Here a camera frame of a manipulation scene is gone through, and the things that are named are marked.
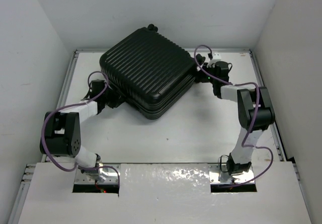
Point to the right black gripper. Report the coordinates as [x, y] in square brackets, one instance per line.
[202, 77]

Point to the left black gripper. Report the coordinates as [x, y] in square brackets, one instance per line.
[115, 100]

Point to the black suitcase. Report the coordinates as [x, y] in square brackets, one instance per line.
[149, 71]

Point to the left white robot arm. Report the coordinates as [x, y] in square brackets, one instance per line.
[61, 130]

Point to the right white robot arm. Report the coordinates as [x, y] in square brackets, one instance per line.
[254, 108]

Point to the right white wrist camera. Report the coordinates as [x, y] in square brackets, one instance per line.
[216, 57]

